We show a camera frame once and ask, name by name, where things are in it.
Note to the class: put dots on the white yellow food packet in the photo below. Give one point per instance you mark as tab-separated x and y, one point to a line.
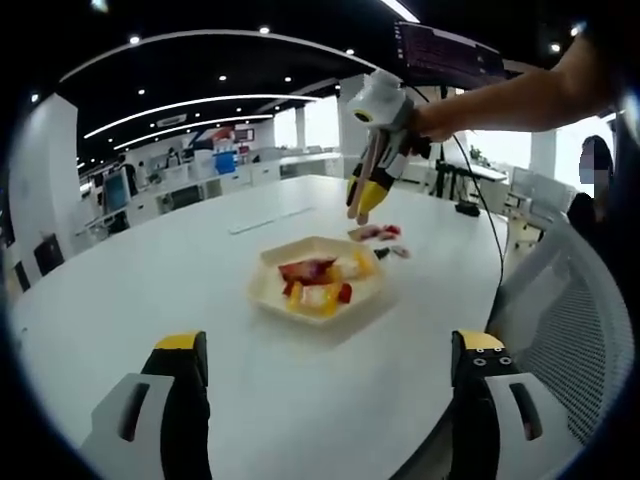
355	267

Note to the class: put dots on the short curved ceiling light strip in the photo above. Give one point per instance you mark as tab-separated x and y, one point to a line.
200	122

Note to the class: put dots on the black tripod stand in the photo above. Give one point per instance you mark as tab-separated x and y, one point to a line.
440	177

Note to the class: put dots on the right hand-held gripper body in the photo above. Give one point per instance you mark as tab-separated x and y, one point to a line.
385	102

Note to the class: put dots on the person's right hand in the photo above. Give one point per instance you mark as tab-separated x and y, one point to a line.
432	125

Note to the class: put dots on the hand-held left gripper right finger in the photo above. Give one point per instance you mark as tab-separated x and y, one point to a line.
475	425

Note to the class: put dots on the long curved ceiling light strip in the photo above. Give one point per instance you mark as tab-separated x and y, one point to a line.
210	101

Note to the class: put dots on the small black device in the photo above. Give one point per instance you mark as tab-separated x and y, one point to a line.
467	209

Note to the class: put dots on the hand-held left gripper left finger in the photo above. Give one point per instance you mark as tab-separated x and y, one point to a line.
185	425

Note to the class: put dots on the white office desk row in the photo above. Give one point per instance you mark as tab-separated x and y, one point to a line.
260	172

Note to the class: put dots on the desktop computer monitor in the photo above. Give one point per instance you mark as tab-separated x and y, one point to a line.
116	189

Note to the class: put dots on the grey mesh office chair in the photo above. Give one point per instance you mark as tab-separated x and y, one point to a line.
560	320

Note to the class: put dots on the beige hexagonal container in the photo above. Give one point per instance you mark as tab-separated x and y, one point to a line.
267	280

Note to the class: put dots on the dark hanging screen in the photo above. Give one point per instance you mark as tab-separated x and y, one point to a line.
440	50

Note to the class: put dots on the red food packet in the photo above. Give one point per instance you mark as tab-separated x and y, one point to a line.
345	293
300	270

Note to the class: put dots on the white black food packet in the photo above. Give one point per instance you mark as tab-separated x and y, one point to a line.
400	251

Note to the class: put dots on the black chair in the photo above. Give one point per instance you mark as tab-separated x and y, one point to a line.
22	276
49	252

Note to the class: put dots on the pile of food snack packets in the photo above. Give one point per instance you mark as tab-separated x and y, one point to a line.
372	231

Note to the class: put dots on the blue storage box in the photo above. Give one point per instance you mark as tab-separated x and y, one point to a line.
223	163

